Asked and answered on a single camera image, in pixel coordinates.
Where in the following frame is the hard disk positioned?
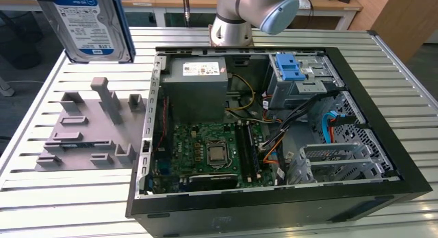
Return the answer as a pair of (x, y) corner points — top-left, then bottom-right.
(36, 0), (138, 66)

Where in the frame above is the orange red power wire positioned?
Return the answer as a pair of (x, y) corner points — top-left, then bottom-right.
(262, 130), (287, 165)

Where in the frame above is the silver disk bay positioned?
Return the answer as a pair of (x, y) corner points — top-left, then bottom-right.
(288, 142), (394, 184)

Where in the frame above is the black mesh bin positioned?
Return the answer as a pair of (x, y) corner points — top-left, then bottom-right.
(0, 11), (45, 69)

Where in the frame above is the grey floor foot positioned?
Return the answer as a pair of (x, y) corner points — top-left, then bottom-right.
(0, 76), (15, 97)

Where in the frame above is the grey parts rack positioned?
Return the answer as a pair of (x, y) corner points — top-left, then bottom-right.
(33, 77), (150, 172)

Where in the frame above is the grey power supply unit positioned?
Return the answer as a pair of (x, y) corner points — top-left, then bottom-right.
(160, 55), (230, 123)

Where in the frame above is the black case fan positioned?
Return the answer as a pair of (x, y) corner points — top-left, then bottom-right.
(152, 94), (172, 162)

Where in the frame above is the green motherboard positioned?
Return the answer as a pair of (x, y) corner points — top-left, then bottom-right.
(150, 121), (275, 192)

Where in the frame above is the blue plastic drive latch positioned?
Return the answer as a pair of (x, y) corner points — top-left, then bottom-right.
(275, 54), (306, 82)

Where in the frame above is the silver CPU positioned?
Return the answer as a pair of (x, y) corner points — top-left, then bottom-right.
(208, 146), (227, 162)

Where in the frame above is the metal socket cover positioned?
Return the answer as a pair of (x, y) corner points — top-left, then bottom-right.
(204, 140), (230, 169)

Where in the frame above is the RAM slot with black clips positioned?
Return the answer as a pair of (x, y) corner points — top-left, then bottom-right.
(235, 121), (252, 183)
(243, 121), (260, 182)

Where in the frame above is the RAM slot with white clips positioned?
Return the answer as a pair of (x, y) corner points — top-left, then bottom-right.
(239, 121), (256, 183)
(248, 121), (264, 182)

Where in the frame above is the silver optical drive cage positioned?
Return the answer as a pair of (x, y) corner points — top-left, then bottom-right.
(266, 53), (345, 112)

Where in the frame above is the black graphics card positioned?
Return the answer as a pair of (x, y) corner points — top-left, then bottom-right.
(187, 173), (239, 191)

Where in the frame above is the black PC case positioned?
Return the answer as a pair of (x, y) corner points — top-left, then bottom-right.
(124, 45), (434, 238)

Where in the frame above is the wooden cabinet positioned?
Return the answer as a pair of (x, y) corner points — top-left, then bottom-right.
(349, 0), (438, 64)

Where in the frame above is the red black twisted wire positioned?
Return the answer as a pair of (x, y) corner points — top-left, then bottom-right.
(155, 98), (171, 153)

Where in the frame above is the yellow wire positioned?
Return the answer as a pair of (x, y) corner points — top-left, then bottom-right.
(227, 73), (256, 112)

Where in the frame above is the grey wire bundle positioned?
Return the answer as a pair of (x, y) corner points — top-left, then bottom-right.
(235, 111), (284, 125)

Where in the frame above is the black cable bundle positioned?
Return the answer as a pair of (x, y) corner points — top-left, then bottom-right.
(263, 90), (346, 146)

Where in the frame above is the blue SATA wire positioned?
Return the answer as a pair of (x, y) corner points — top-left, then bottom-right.
(321, 111), (346, 144)

